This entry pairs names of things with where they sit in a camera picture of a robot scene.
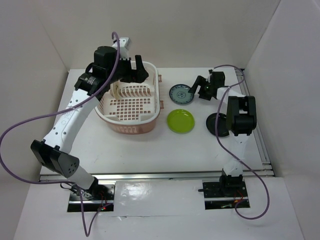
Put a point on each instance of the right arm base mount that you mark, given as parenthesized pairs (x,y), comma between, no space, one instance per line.
(217,199)

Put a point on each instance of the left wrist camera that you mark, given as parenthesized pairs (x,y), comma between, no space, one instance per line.
(124,46)

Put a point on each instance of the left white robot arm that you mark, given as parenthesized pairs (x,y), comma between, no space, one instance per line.
(53,151)

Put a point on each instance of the blue patterned plate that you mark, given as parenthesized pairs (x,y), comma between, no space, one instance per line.
(180,95)

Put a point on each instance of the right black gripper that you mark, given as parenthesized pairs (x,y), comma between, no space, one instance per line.
(200,81)

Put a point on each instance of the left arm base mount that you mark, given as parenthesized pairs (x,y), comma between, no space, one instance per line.
(90,203)

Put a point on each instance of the white pink dish rack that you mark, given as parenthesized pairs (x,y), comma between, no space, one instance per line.
(138,108)

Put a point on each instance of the cream floral plate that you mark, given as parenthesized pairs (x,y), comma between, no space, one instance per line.
(114,89)

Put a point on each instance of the aluminium side rail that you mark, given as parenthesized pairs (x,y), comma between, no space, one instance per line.
(267,169)

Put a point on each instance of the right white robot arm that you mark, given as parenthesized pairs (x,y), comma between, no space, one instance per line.
(241,120)

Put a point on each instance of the aluminium front rail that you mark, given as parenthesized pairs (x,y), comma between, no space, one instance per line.
(159,176)

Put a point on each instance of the black plate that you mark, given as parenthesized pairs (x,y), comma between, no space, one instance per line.
(221,127)

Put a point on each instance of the lime green plate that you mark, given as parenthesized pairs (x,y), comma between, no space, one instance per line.
(180,121)

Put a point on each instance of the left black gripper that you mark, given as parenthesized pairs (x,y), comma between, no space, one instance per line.
(137,75)

